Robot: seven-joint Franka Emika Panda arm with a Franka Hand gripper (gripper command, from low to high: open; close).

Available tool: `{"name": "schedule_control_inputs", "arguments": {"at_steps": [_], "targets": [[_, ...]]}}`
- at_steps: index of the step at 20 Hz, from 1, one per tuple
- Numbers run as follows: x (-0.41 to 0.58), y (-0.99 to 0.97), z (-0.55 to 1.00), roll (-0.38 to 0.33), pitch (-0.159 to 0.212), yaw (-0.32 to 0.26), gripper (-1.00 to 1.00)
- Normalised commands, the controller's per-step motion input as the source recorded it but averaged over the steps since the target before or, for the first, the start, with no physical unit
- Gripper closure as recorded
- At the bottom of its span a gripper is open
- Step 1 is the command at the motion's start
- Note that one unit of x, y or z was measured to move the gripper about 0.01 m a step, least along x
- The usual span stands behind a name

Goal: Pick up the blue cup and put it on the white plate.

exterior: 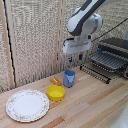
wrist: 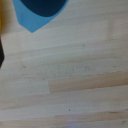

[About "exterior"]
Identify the white floral rim plate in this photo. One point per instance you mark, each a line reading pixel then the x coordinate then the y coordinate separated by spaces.
pixel 27 105

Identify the orange bread piece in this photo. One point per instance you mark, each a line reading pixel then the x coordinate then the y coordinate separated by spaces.
pixel 55 81

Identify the black dish rack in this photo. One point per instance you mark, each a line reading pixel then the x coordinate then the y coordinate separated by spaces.
pixel 108 60

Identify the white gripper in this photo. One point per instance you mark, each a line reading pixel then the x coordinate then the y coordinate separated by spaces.
pixel 76 46

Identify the yellow bowl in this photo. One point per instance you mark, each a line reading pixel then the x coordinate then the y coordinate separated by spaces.
pixel 56 93

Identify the cobalt blue cup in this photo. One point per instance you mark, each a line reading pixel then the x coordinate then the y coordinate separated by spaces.
pixel 69 78

